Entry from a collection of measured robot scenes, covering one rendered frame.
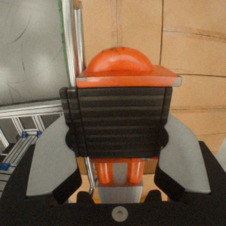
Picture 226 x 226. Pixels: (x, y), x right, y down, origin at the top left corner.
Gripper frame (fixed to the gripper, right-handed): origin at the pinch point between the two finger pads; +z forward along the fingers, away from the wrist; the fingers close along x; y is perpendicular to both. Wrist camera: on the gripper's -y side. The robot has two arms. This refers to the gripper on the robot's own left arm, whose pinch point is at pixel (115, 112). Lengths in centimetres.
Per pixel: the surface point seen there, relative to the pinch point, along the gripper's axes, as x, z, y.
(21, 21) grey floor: -79, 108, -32
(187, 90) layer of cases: 39, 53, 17
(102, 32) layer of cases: -5, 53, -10
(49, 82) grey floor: -61, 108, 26
